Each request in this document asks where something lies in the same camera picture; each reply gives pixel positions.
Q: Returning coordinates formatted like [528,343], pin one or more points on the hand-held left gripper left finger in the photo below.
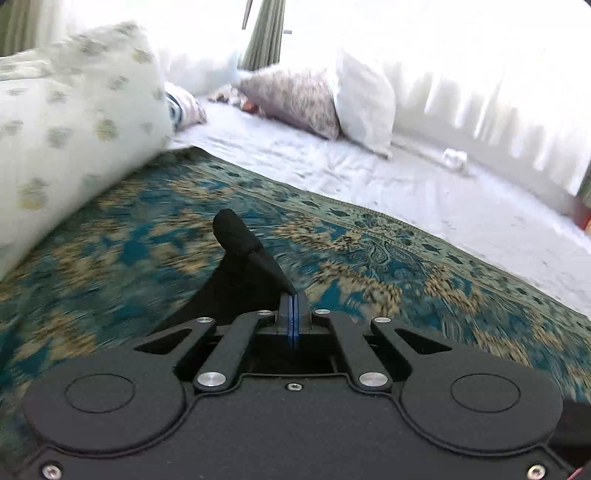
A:
[285,323]

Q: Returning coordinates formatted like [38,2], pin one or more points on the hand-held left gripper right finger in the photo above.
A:
[301,323]

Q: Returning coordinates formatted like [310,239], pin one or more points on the black pants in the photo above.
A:
[240,272]

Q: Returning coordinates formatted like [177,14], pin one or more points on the teal patterned blanket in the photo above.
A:
[392,277]

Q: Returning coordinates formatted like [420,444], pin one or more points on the white bed sheet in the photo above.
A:
[415,194]

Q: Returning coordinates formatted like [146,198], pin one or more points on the large floral pillow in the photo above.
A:
[295,99]

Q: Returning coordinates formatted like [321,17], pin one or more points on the rolled white cloth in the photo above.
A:
[456,160]

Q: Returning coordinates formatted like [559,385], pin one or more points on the plain white pillow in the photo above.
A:
[364,101]

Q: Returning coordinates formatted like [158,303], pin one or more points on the small floral pillow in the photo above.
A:
[228,96]

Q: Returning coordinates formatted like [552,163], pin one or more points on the striped cloth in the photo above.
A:
[184,107]

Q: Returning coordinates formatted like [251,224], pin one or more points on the white dotted pillow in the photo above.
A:
[78,124]

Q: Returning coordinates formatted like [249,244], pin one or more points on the green curtain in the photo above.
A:
[18,25]
[265,37]

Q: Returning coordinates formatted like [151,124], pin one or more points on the white sheer curtain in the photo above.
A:
[461,60]

